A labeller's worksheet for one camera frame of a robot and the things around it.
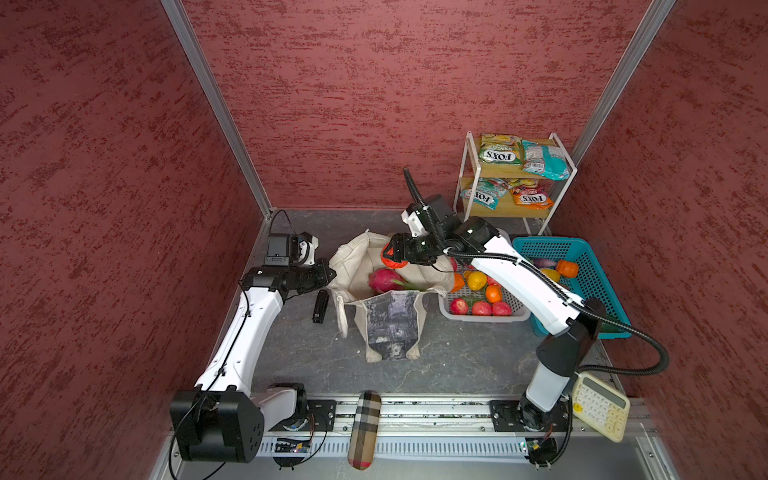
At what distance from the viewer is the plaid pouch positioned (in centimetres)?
68

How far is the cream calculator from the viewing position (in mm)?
726

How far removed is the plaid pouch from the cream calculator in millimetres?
506
